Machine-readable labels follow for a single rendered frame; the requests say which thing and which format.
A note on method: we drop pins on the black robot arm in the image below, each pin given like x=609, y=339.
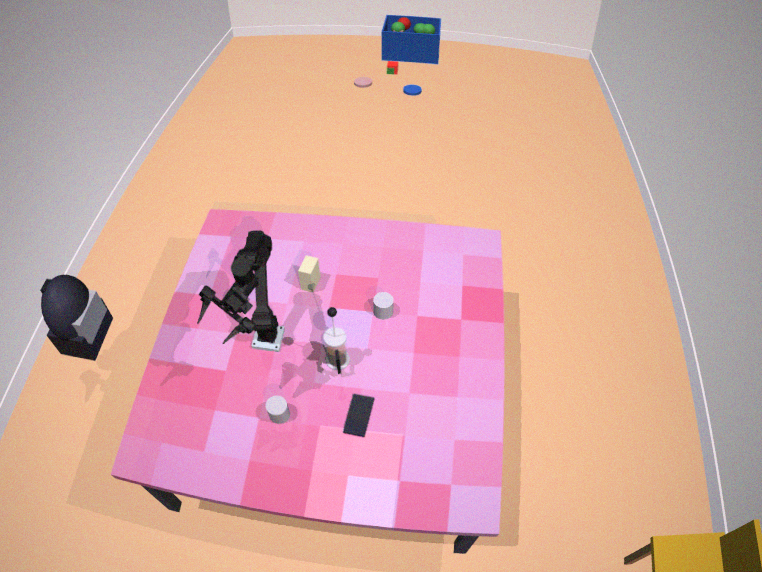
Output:
x=254, y=257

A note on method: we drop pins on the glass french press with plunger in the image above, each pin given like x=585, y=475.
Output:
x=335, y=340

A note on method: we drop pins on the cream rectangular block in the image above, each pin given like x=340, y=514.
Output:
x=309, y=274

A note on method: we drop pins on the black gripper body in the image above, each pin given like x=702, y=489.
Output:
x=210, y=294

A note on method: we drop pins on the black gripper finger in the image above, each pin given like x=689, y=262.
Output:
x=205, y=305
x=236, y=330

